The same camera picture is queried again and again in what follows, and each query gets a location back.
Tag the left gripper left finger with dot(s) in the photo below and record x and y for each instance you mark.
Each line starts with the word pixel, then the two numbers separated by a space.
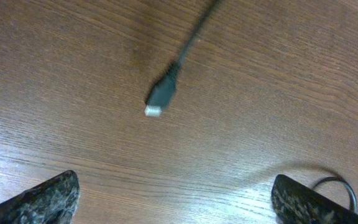
pixel 52 201

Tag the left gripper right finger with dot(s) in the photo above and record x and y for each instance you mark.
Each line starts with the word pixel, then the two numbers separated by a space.
pixel 293 202

